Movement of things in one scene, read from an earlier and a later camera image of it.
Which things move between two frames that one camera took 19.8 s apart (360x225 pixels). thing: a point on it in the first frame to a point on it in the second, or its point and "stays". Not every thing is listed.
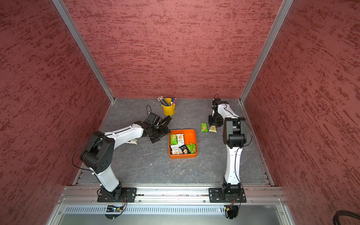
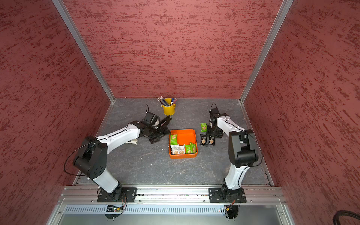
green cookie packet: x=204 y=127 stays
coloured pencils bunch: x=161 y=100 stays
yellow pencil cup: x=168 y=110 stays
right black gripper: x=212 y=123 to x=220 y=135
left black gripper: x=163 y=133 stays
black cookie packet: x=184 y=149 to x=204 y=140
